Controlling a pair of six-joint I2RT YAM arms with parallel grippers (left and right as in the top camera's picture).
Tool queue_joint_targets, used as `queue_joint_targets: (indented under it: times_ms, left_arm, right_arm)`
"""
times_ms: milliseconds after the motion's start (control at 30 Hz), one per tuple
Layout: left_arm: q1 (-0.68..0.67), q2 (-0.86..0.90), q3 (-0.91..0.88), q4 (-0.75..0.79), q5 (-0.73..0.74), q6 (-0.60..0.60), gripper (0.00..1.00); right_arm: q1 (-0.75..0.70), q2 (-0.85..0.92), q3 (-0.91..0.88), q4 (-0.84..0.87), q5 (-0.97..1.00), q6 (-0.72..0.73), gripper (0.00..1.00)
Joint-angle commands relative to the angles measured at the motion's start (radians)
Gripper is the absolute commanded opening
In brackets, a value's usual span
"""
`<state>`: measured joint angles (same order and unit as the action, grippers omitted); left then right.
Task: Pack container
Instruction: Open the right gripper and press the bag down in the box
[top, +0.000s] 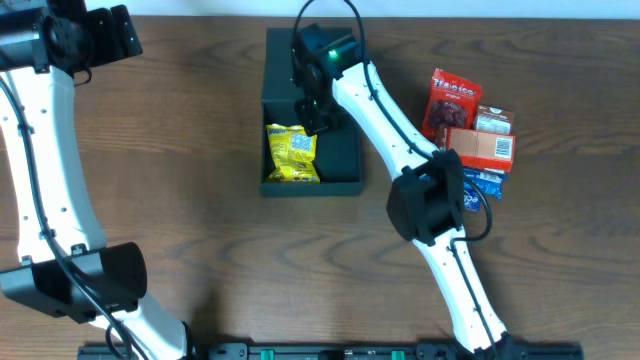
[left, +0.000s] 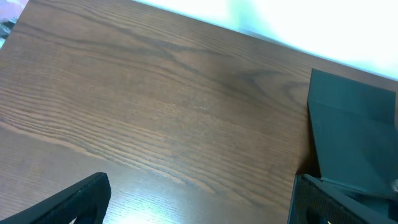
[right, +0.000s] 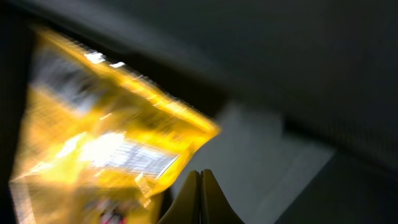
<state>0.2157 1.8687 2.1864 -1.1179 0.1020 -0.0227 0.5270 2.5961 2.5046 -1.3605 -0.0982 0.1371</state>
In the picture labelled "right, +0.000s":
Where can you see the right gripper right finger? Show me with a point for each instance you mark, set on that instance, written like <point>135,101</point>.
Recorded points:
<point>215,208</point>

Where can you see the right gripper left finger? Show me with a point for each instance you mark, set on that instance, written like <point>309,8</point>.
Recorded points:
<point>185,208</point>

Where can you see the yellow snack bag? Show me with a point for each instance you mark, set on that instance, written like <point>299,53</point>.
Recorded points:
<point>98,143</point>

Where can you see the black gift box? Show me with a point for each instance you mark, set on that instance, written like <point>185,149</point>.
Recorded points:
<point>305,93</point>

